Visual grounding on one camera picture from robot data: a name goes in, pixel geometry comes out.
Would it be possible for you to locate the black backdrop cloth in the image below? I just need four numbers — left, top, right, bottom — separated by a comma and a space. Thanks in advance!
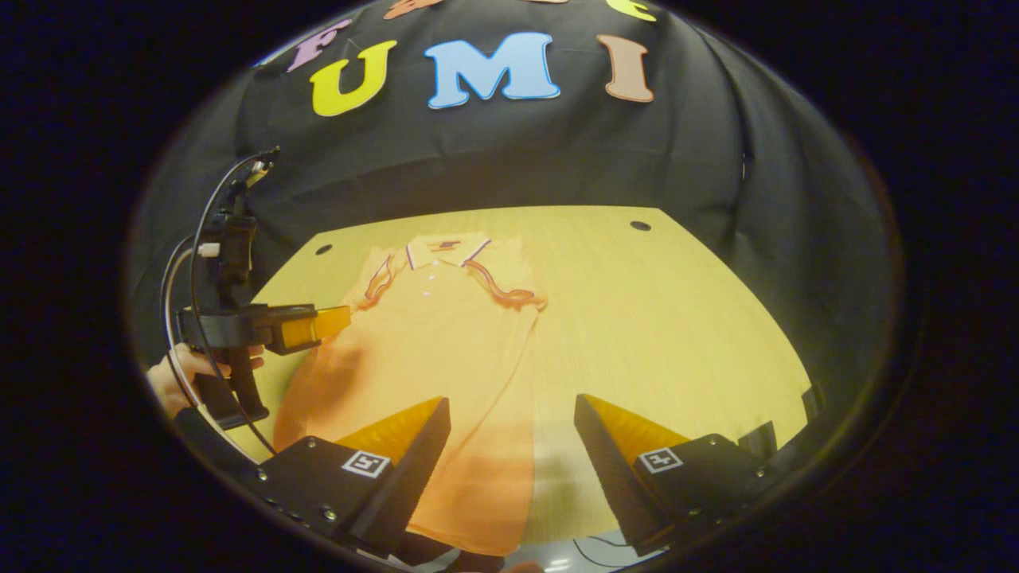
127, 0, 900, 431

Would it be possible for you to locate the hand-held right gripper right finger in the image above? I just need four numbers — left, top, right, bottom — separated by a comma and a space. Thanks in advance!
573, 394, 769, 558

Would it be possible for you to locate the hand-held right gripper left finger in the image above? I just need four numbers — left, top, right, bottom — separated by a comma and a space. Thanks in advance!
255, 396, 452, 559

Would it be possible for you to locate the thin black cable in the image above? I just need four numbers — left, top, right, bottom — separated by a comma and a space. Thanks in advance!
189, 151, 279, 456

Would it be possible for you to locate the orange T-shirt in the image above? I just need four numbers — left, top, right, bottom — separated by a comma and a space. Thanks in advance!
273, 233, 550, 558

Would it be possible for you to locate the thin white cable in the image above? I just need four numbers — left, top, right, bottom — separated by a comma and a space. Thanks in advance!
162, 245, 256, 462

